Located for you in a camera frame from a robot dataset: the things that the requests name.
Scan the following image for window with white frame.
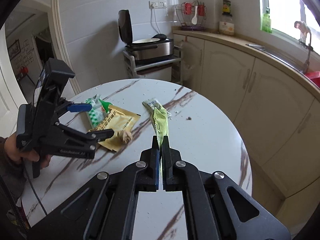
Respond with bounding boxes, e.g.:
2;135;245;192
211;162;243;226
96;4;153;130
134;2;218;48
261;0;319;43

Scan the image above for chrome kitchen faucet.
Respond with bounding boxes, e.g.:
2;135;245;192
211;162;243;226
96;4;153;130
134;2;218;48
294;21;313;74

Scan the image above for wall power outlet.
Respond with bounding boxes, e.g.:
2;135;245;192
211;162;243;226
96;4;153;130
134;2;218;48
149;1;167;9

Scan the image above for white spoon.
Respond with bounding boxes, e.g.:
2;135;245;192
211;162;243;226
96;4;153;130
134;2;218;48
191;5;198;25

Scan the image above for lime green snack bag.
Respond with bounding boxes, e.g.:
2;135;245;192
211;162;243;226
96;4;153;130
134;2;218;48
151;105;169;148

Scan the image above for person left hand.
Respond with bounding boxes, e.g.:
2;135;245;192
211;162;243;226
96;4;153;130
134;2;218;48
4;133;40;164

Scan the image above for clear jar with label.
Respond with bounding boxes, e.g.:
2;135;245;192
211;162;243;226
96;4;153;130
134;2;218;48
219;14;234;36

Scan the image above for round white marble table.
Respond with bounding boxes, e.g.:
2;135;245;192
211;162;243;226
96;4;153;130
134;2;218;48
21;79;252;226

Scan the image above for red plastic basin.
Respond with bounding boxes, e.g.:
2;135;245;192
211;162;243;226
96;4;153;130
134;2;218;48
305;71;320;88

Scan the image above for wire rack with red cups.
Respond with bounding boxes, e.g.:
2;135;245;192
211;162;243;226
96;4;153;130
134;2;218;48
175;1;207;31

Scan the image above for pale green barcode sachet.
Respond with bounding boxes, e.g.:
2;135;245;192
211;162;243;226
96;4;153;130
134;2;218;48
142;98;172;119

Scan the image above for green dish soap bottle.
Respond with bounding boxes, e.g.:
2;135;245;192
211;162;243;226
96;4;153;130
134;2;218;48
260;7;272;33

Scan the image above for yellow tan snack bag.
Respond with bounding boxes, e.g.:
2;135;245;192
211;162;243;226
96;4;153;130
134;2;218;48
90;105;140;152

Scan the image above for dark jar yellow label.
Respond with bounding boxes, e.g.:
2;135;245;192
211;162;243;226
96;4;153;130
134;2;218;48
222;0;231;15

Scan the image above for cream lower cabinets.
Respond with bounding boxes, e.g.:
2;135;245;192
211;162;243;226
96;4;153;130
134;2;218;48
174;30;319;234

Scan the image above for black silver rice cooker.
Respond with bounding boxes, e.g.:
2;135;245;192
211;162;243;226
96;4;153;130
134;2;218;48
118;10;174;61

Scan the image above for white kitchen cart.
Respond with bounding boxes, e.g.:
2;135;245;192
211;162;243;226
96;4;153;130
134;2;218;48
123;46;183;85

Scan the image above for green checkered snack wrapper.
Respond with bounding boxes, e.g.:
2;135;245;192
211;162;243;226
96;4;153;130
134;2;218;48
84;94;111;128

